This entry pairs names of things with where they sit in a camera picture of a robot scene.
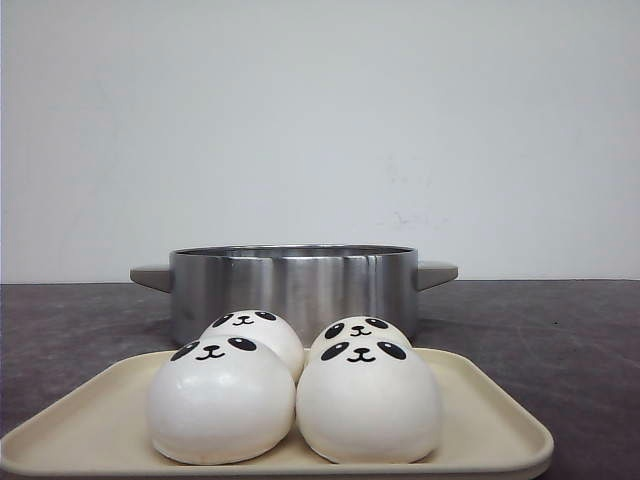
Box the panda bun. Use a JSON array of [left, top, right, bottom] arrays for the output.
[[306, 316, 411, 363], [200, 309, 305, 383], [146, 335, 295, 465], [296, 337, 444, 463]]

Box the cream plastic tray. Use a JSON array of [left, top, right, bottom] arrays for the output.
[[1, 348, 554, 479]]

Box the stainless steel steamer pot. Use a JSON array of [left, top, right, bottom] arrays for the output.
[[130, 245, 458, 345]]

